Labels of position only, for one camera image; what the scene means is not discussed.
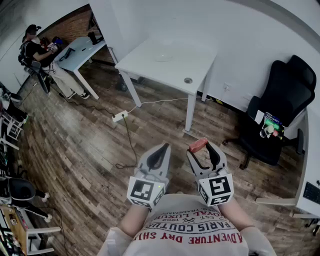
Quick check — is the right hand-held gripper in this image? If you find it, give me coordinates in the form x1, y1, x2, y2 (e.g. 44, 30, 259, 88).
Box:
186, 143, 235, 207

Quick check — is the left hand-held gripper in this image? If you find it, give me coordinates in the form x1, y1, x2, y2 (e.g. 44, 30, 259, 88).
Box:
126, 143, 172, 209

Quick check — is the red block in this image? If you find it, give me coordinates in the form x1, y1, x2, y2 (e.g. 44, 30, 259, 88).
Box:
188, 137, 209, 154

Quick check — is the white plate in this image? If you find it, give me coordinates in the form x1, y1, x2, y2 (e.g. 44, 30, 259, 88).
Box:
154, 53, 175, 63

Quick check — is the person's right forearm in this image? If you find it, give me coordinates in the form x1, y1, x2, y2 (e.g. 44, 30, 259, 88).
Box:
217, 196, 256, 232

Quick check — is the person's left forearm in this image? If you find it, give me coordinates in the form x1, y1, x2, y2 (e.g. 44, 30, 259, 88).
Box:
117, 203, 152, 238

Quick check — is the white power strip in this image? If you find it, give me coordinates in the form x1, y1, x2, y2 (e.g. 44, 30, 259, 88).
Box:
111, 110, 129, 123

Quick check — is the white paper sheet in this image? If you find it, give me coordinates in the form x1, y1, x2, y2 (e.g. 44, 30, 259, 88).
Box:
254, 109, 265, 125

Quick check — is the person's white printed shirt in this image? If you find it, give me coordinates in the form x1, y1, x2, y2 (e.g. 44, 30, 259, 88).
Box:
97, 191, 277, 256

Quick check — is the green snack packet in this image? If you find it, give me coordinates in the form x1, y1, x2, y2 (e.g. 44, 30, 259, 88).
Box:
263, 111, 285, 141

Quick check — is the white square table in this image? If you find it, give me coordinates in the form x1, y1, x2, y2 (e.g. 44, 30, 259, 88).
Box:
114, 34, 220, 133

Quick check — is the white side desk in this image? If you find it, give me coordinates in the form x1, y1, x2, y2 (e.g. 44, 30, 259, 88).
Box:
254, 107, 320, 219

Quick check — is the black high-back office chair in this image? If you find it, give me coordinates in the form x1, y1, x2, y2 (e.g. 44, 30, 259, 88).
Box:
222, 54, 317, 171

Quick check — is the black keyboard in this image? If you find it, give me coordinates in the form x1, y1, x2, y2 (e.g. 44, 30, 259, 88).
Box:
302, 181, 320, 206

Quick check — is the light blue table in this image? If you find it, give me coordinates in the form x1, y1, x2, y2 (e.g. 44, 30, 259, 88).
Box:
53, 36, 108, 100

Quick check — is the black stand device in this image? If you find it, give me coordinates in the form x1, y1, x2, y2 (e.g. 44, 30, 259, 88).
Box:
87, 31, 105, 46

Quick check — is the black handheld gadget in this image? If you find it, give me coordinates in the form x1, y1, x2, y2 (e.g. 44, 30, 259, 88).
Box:
59, 47, 76, 62

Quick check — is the black swivel chair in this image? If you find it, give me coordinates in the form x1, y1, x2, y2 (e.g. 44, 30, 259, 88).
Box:
21, 59, 51, 95

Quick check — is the white metal rack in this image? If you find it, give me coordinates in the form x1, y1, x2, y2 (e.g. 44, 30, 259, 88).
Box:
0, 109, 24, 151

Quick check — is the black looped cable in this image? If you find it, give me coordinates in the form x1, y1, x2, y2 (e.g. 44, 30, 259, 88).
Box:
115, 116, 139, 170

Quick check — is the white power cable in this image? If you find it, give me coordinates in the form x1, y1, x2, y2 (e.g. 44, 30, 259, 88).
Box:
126, 96, 214, 114

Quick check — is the black floor cable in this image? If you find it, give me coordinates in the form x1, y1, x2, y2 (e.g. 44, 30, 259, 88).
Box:
58, 92, 116, 119

